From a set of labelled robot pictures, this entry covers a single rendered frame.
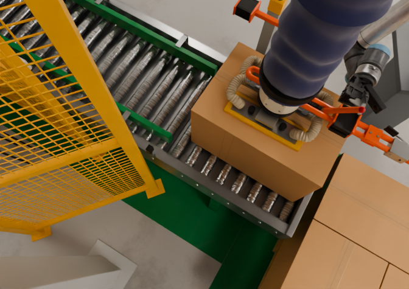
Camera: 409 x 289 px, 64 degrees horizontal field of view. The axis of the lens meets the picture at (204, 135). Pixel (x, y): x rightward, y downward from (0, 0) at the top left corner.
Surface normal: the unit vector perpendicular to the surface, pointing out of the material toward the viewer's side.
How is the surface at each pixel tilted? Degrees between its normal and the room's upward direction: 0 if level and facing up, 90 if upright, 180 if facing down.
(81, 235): 0
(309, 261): 0
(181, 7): 0
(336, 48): 79
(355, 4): 101
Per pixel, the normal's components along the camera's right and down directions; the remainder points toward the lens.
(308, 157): 0.04, -0.33
